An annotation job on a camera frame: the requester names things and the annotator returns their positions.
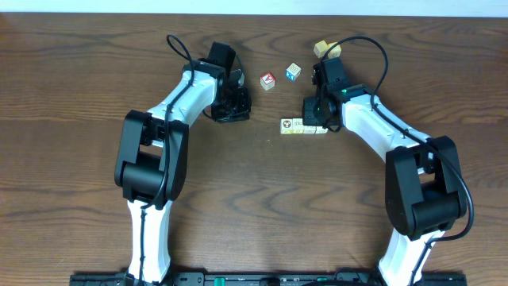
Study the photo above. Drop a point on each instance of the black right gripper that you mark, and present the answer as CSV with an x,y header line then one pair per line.
x,y
309,118

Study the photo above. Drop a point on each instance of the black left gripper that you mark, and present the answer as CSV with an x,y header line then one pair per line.
x,y
232,110

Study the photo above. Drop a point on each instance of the wooden 8 block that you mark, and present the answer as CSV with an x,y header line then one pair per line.
x,y
320,130

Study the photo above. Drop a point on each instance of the yellow-edged wooden block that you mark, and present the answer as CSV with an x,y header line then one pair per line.
x,y
298,126

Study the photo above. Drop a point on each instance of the soccer ball block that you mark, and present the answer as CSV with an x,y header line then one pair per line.
x,y
286,126

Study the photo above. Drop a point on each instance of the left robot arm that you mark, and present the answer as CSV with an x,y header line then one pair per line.
x,y
151,163

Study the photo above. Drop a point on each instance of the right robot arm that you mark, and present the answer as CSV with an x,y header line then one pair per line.
x,y
424,190

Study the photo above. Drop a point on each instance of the red A block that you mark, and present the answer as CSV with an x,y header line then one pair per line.
x,y
267,81

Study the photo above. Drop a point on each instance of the blue X block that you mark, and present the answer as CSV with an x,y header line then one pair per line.
x,y
293,72

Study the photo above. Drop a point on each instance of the yellow block right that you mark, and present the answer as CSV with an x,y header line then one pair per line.
x,y
334,50

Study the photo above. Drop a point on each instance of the yellow block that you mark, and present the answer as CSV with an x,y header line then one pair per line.
x,y
320,49
334,50

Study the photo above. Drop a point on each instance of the yellow block left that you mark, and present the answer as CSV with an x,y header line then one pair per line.
x,y
320,49

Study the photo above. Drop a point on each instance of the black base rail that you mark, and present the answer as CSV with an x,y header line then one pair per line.
x,y
342,277

